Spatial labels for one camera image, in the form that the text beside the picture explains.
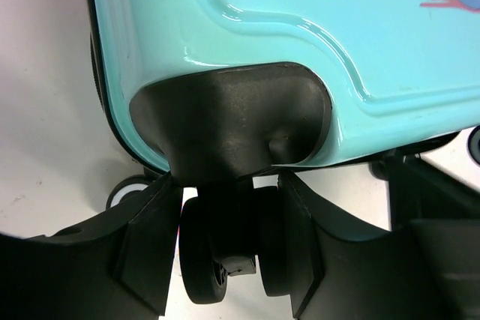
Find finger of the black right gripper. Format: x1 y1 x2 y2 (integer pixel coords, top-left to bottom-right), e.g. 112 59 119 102
369 136 479 230

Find pink and teal kids suitcase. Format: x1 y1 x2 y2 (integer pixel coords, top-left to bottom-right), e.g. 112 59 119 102
88 0 479 304

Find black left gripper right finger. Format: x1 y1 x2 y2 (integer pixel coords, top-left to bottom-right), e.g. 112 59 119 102
278 172 479 319

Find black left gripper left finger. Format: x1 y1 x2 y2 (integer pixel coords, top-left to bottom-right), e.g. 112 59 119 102
1 175 182 319

